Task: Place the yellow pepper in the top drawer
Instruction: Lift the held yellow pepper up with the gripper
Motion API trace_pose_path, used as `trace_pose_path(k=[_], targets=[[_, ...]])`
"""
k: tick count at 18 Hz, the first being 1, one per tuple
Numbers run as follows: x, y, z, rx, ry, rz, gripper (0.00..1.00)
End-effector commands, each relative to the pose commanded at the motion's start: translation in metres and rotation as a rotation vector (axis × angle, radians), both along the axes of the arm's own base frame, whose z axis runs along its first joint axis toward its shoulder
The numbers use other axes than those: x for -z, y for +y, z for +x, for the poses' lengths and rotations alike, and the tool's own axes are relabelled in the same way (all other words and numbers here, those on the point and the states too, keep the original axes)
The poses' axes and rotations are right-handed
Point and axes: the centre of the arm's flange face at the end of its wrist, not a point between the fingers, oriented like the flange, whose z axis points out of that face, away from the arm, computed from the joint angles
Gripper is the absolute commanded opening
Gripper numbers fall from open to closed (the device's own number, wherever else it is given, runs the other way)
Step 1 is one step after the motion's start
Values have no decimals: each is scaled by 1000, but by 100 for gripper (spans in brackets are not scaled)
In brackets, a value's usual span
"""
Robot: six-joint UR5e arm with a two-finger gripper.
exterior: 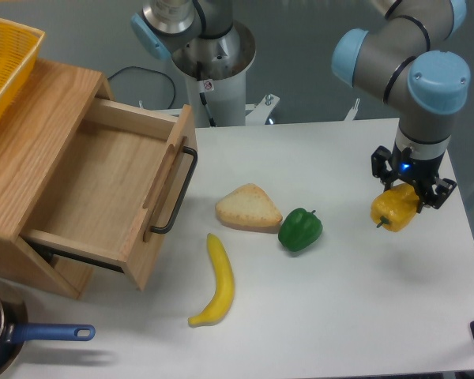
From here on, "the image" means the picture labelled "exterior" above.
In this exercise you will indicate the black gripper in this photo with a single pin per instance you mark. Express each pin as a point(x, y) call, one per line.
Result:
point(422, 174)

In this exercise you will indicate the yellow bell pepper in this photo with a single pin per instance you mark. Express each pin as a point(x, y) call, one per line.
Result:
point(395, 208)

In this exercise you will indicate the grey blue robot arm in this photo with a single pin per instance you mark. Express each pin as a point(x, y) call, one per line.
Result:
point(401, 65)

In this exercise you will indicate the green bell pepper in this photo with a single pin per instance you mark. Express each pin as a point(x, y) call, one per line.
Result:
point(300, 229)

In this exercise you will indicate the open wooden top drawer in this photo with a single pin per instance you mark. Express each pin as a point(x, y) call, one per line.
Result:
point(117, 189)

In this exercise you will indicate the wooden drawer cabinet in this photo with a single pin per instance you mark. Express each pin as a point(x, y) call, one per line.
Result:
point(34, 133)

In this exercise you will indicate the toast bread slice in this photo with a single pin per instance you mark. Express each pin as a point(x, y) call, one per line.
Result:
point(249, 208)

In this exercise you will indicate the yellow banana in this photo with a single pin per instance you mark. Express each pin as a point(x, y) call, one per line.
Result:
point(219, 305)

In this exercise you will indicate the yellow plastic basket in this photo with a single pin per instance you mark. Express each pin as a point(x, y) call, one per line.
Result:
point(19, 48)

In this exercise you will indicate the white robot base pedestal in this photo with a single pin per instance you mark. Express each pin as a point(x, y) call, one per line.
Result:
point(214, 71)

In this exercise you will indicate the blue handled frying pan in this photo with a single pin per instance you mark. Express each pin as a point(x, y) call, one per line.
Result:
point(14, 332)

